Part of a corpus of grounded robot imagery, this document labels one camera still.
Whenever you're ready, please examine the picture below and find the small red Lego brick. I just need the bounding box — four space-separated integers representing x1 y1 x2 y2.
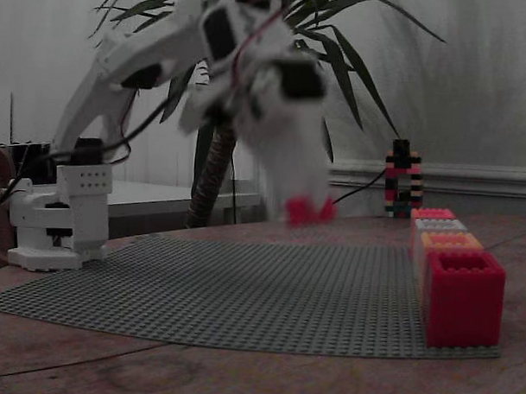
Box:
283 195 339 229

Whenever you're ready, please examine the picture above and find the grey Lego baseplate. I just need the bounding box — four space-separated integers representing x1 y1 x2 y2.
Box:
0 230 507 361

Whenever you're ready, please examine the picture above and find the large pink lego block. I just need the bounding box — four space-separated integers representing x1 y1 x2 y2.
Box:
409 207 457 257

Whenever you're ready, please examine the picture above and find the grey lego block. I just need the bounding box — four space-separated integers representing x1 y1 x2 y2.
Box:
412 218 469 285

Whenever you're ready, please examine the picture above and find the orange lego block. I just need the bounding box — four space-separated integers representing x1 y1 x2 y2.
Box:
416 231 485 321

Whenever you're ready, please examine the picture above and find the red lego block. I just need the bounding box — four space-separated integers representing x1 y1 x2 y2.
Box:
424 249 507 350

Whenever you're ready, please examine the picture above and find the tall palm house plant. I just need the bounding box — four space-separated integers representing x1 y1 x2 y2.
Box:
82 0 448 238

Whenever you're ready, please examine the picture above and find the black camera cable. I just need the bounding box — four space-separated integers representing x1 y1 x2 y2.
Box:
331 167 390 208

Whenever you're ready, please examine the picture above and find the multicolour Lego camera tower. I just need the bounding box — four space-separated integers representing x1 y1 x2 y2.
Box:
383 138 424 219

